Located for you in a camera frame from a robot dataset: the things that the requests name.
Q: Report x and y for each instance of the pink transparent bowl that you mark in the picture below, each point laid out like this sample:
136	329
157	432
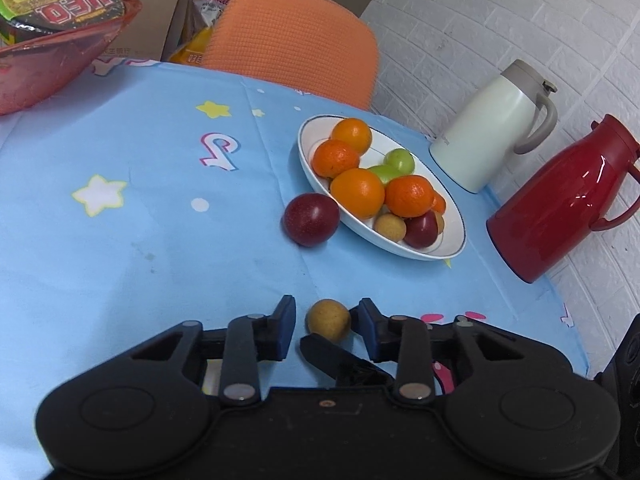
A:
45	65

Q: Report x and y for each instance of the small green plum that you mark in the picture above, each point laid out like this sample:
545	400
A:
399	160

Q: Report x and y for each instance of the instant noodle cup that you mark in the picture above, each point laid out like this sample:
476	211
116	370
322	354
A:
55	0

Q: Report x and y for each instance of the dark red plum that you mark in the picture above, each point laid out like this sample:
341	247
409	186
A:
311	219
421	229

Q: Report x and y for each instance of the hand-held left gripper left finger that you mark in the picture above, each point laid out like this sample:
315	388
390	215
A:
285	330

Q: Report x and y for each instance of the white plate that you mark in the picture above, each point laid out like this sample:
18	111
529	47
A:
450	240

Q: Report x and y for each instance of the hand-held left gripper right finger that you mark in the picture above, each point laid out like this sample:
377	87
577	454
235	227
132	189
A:
367	327

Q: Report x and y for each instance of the large light orange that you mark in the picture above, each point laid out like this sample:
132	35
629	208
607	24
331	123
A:
352	135
357	192

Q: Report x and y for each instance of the red thermos jug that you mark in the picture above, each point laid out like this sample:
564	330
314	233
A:
555	205

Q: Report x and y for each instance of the orange mesh chair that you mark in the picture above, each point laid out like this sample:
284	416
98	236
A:
295	35

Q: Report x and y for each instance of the brown cardboard box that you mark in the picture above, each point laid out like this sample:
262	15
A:
150	0

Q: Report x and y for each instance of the blue printed tablecloth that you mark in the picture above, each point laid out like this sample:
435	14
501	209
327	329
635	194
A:
150	240

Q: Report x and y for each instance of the small orange mandarin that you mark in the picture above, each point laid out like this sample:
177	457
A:
439	202

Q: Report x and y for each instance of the large green plum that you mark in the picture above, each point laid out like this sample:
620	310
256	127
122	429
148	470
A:
382	175

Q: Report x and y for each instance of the dark orange mandarin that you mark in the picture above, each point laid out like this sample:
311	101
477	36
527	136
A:
336	157
410	196

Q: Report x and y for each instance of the small brown longan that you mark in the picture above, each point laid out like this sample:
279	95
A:
328	319
440	221
390	226

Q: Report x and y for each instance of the white thermos jug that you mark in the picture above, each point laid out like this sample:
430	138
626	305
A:
480	130

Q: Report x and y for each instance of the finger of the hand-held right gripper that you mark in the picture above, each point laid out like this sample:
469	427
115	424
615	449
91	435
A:
340	365

